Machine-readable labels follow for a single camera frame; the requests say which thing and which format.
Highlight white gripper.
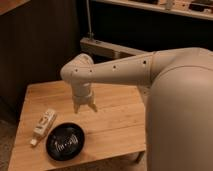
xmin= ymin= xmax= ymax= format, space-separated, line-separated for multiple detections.
xmin=72 ymin=91 xmax=98 ymax=114

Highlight white plastic bottle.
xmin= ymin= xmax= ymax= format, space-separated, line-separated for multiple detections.
xmin=30 ymin=109 xmax=57 ymax=147

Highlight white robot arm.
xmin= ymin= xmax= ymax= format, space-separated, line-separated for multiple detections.
xmin=60 ymin=47 xmax=213 ymax=171

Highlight black ceramic bowl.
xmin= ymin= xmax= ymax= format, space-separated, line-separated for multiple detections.
xmin=46 ymin=122 xmax=85 ymax=161

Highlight wooden table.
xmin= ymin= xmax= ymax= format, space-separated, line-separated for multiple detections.
xmin=8 ymin=81 xmax=146 ymax=171

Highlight vertical metal pole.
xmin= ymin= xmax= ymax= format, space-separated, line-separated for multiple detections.
xmin=86 ymin=0 xmax=94 ymax=40

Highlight long metal rail beam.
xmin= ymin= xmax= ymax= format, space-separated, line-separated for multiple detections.
xmin=80 ymin=37 xmax=144 ymax=59

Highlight wooden wall shelf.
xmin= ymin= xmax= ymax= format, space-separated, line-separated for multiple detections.
xmin=93 ymin=0 xmax=213 ymax=21

